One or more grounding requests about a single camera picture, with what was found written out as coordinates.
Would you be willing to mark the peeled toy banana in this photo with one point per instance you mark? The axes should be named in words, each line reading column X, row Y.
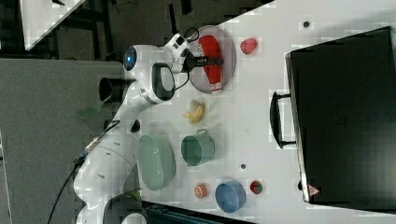
column 196, row 112

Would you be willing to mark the toy strawberry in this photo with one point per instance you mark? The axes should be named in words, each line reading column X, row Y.
column 248, row 45

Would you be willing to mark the toy orange slice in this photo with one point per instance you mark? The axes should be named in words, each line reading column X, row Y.
column 200, row 191

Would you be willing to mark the black toaster oven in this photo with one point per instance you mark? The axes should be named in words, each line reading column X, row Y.
column 342, row 99

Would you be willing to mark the large black cup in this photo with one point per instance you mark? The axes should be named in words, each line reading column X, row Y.
column 113, row 88

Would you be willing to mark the green metal mug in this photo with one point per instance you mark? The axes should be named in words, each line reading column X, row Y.
column 198, row 149

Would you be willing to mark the red ketchup bottle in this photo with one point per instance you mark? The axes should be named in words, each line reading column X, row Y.
column 210, row 47

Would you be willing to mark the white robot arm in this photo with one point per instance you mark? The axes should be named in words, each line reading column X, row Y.
column 103, row 166

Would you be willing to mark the small red toy fruit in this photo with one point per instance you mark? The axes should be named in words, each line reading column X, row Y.
column 256, row 187

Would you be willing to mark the pink round plate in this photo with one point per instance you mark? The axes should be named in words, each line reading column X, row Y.
column 197, row 76

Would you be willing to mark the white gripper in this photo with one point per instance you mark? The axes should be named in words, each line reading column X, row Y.
column 180, row 47

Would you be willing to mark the small black cup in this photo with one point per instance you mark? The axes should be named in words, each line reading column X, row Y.
column 136, row 127

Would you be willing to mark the green perforated colander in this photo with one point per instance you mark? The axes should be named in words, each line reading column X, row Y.
column 156, row 162

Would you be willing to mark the blue bowl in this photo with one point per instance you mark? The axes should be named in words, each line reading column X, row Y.
column 230, row 196

